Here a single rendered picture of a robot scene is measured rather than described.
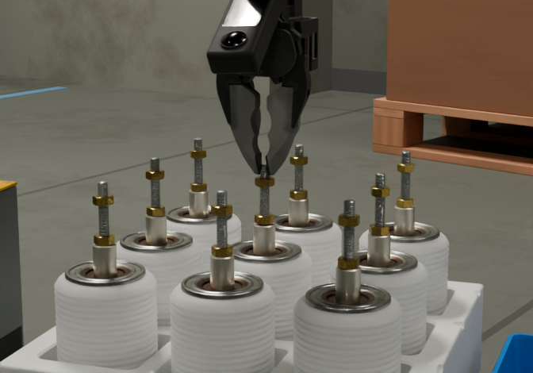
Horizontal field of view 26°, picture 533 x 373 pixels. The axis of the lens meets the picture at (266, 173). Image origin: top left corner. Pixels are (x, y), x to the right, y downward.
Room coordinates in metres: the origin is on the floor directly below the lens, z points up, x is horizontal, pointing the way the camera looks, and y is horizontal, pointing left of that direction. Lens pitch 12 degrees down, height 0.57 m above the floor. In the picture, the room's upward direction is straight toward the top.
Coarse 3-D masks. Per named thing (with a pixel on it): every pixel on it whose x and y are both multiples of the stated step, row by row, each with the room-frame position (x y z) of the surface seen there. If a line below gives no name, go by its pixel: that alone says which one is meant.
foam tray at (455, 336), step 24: (456, 288) 1.22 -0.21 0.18; (480, 288) 1.22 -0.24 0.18; (456, 312) 1.14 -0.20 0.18; (480, 312) 1.22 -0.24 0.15; (48, 336) 1.07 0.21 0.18; (168, 336) 1.08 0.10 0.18; (432, 336) 1.07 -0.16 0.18; (456, 336) 1.07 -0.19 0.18; (480, 336) 1.23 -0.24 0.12; (24, 360) 1.01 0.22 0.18; (48, 360) 1.01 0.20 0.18; (168, 360) 1.01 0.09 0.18; (288, 360) 1.01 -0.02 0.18; (408, 360) 1.01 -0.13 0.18; (432, 360) 1.01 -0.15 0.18; (456, 360) 1.07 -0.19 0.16; (480, 360) 1.23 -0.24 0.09
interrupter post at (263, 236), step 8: (256, 224) 1.12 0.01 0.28; (272, 224) 1.12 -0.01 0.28; (256, 232) 1.11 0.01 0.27; (264, 232) 1.11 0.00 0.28; (272, 232) 1.11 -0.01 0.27; (256, 240) 1.11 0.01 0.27; (264, 240) 1.11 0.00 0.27; (272, 240) 1.11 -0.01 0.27; (256, 248) 1.11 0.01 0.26; (264, 248) 1.11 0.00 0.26; (272, 248) 1.11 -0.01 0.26
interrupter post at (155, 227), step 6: (150, 216) 1.15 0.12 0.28; (162, 216) 1.15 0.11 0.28; (150, 222) 1.15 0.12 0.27; (156, 222) 1.15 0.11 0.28; (162, 222) 1.15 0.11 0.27; (150, 228) 1.15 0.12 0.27; (156, 228) 1.15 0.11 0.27; (162, 228) 1.15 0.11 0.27; (150, 234) 1.15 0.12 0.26; (156, 234) 1.15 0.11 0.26; (162, 234) 1.15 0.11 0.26; (150, 240) 1.15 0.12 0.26; (156, 240) 1.15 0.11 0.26; (162, 240) 1.15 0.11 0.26
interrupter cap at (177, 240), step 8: (136, 232) 1.18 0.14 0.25; (144, 232) 1.19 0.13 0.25; (168, 232) 1.19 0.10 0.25; (176, 232) 1.19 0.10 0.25; (120, 240) 1.15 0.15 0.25; (128, 240) 1.15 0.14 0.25; (136, 240) 1.16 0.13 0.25; (144, 240) 1.16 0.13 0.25; (168, 240) 1.16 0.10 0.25; (176, 240) 1.16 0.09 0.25; (184, 240) 1.15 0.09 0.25; (192, 240) 1.15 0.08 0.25; (128, 248) 1.13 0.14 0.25; (136, 248) 1.12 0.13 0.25; (144, 248) 1.12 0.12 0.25; (152, 248) 1.12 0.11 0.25; (160, 248) 1.12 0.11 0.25; (168, 248) 1.12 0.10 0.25; (176, 248) 1.13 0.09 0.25
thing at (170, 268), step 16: (128, 256) 1.12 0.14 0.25; (144, 256) 1.11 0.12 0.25; (160, 256) 1.11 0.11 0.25; (176, 256) 1.12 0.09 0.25; (192, 256) 1.13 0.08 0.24; (160, 272) 1.11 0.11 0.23; (176, 272) 1.12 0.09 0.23; (192, 272) 1.13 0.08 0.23; (160, 288) 1.11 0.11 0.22; (160, 304) 1.11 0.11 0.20; (160, 320) 1.11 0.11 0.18
